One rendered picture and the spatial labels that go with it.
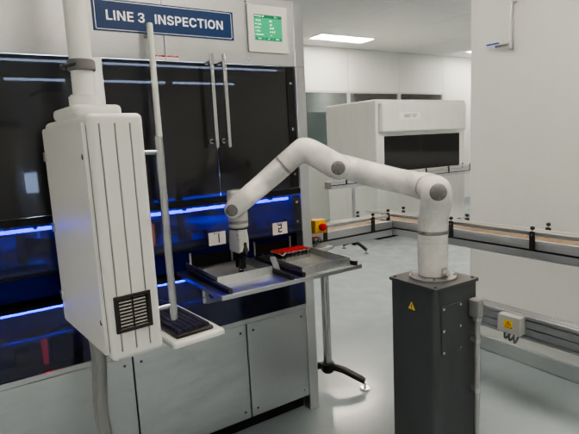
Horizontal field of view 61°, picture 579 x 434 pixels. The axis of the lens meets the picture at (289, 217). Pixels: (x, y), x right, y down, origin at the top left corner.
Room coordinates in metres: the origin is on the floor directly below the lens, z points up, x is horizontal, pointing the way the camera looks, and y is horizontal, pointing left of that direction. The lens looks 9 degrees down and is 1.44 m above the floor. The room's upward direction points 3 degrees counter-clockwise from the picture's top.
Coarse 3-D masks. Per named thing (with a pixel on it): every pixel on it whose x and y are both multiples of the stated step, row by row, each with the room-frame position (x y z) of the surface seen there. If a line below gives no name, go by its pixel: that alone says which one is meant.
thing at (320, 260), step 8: (312, 248) 2.40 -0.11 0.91; (264, 256) 2.30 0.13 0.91; (312, 256) 2.36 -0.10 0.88; (320, 256) 2.35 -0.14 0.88; (328, 256) 2.29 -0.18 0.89; (336, 256) 2.24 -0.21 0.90; (344, 256) 2.19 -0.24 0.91; (288, 264) 2.12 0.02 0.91; (296, 264) 2.21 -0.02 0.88; (304, 264) 2.20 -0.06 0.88; (312, 264) 2.19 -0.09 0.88; (320, 264) 2.08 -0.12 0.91; (328, 264) 2.10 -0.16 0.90; (336, 264) 2.12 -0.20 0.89; (344, 264) 2.15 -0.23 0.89; (312, 272) 2.05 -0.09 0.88
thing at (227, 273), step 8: (216, 264) 2.28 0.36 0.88; (224, 264) 2.28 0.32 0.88; (232, 264) 2.27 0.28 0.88; (248, 264) 2.25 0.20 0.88; (256, 264) 2.19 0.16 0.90; (264, 264) 2.13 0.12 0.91; (200, 272) 2.08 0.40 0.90; (208, 272) 2.02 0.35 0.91; (216, 272) 2.14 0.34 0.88; (224, 272) 2.13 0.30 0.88; (232, 272) 2.13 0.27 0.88; (240, 272) 1.99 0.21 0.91; (248, 272) 2.01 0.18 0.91; (256, 272) 2.03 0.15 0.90; (264, 272) 2.05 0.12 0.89; (216, 280) 1.94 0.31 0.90; (224, 280) 1.95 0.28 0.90; (232, 280) 1.97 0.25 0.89; (240, 280) 1.99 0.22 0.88
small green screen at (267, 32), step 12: (252, 12) 2.35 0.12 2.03; (264, 12) 2.38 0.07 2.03; (276, 12) 2.42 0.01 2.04; (252, 24) 2.35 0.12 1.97; (264, 24) 2.38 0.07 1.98; (276, 24) 2.42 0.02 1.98; (252, 36) 2.35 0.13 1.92; (264, 36) 2.38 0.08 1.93; (276, 36) 2.41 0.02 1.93; (252, 48) 2.34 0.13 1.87; (264, 48) 2.38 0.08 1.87; (276, 48) 2.41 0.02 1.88; (288, 48) 2.45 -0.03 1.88
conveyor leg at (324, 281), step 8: (328, 280) 2.75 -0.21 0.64; (328, 288) 2.75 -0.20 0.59; (328, 296) 2.75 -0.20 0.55; (328, 304) 2.75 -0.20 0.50; (328, 312) 2.74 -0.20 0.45; (328, 320) 2.74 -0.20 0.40; (328, 328) 2.74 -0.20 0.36; (328, 336) 2.74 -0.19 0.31; (328, 344) 2.74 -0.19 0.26; (328, 352) 2.74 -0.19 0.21; (328, 360) 2.74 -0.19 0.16
